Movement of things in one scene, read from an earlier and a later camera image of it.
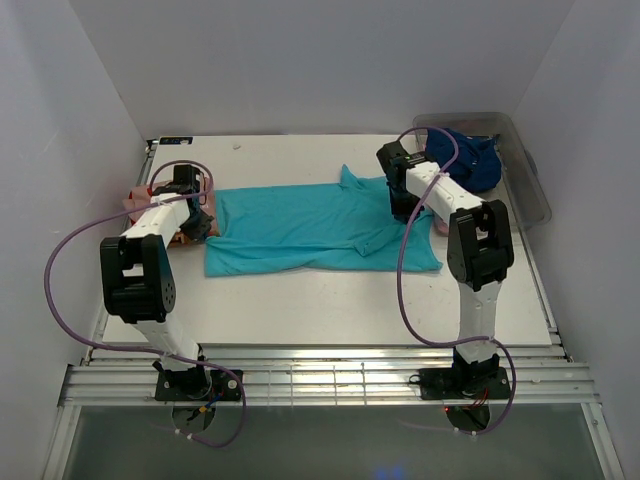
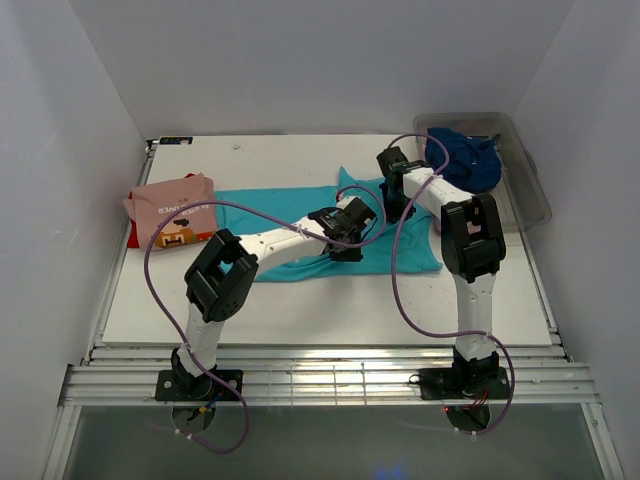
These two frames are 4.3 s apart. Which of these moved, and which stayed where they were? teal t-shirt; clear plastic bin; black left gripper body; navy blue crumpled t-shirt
Moved: black left gripper body
Stayed: clear plastic bin; teal t-shirt; navy blue crumpled t-shirt
